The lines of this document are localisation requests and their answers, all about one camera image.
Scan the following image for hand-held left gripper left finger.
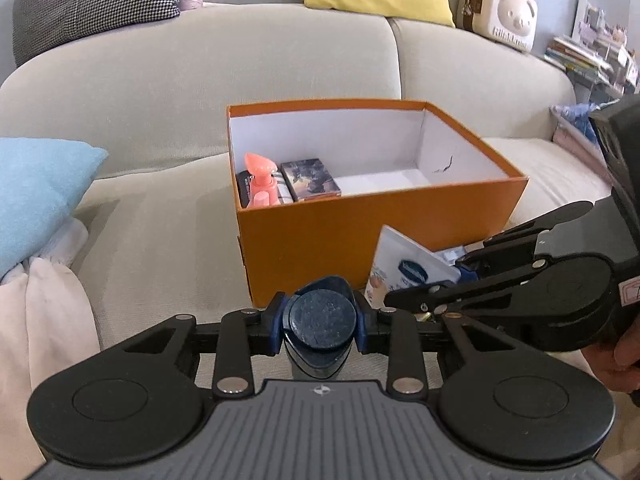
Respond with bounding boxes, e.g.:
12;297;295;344
117;291;289;397

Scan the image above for printed figure pillow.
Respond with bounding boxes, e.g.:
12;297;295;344
550;102;608;146

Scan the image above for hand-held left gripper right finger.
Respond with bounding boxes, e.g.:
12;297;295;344
352;300;523;397

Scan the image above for dark shampoo bottle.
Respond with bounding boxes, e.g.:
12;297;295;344
281;275;361;380

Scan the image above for orange cardboard box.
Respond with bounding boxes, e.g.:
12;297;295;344
226;100;530;309

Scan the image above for cream bear suitcase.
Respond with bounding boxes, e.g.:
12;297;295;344
457;0;540;55

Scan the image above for beige sofa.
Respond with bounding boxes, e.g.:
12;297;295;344
0;2;626;411

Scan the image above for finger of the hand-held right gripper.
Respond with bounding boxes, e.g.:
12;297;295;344
384;255;576;319
456;201;594;282

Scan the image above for illustrated card box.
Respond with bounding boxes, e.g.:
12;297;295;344
281;158;343;204

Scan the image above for pink folded cloth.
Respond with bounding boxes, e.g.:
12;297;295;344
552;127;615;187

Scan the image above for light blue pillow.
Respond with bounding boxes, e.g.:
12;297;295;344
0;137;110;279

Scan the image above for person's right hand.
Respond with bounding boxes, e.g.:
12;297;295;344
582;329;640;394

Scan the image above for salmon pink pump bottle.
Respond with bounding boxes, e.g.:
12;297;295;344
244;152;279;209

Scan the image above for pale pink cloth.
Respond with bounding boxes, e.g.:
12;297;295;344
0;220;102;468

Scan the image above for grey side shelf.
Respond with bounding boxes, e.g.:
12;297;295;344
570;67;628;107

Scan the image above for stack of books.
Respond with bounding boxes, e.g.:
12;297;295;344
542;35;626;88

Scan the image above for houndstooth pillow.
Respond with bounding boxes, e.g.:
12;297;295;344
12;0;189;68

